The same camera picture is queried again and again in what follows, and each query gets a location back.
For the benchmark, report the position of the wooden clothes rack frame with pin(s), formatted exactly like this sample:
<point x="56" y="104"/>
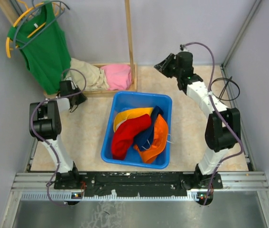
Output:
<point x="11" y="15"/>

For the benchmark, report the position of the blue plastic bin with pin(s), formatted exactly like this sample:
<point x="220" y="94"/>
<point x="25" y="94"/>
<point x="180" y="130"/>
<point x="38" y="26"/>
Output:
<point x="123" y="101"/>

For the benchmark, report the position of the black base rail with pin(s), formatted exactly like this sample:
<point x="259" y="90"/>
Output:
<point x="132" y="184"/>

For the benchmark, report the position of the red bucket hat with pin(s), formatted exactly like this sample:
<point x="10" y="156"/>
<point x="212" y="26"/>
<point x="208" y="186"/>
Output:
<point x="123" y="138"/>

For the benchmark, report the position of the orange hat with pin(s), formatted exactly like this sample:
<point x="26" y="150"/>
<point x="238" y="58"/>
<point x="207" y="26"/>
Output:
<point x="159" y="141"/>

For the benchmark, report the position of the grey clothes hanger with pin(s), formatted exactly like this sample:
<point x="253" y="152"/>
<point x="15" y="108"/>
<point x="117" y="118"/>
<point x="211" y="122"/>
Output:
<point x="34" y="26"/>

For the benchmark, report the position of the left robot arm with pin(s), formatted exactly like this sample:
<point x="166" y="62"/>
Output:
<point x="45" y="125"/>

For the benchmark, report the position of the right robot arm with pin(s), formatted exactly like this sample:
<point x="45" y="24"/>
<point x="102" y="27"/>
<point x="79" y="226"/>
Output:
<point x="223" y="124"/>

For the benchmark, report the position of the cream cloth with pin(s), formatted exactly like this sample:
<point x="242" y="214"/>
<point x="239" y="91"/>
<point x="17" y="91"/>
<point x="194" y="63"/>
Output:
<point x="87" y="75"/>

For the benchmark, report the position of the yellow bucket hat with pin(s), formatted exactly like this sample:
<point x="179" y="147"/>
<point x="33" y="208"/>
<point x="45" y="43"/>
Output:
<point x="130" y="114"/>

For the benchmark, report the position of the navy blue hat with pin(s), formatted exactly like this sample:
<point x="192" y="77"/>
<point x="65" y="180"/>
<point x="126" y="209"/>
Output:
<point x="145" y="138"/>

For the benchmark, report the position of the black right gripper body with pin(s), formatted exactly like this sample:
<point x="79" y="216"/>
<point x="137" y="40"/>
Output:
<point x="173" y="71"/>

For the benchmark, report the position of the green tank top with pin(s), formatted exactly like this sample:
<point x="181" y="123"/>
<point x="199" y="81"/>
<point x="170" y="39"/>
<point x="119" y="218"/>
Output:
<point x="46" y="57"/>

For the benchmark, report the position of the yellow clothes hanger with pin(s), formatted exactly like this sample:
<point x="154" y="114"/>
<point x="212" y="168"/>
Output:
<point x="58" y="9"/>

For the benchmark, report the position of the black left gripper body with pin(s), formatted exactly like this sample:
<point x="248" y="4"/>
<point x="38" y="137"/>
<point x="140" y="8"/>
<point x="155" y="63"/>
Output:
<point x="77" y="90"/>

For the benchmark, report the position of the pink cloth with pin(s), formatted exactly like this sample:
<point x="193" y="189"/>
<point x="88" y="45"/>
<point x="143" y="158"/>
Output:
<point x="118" y="76"/>

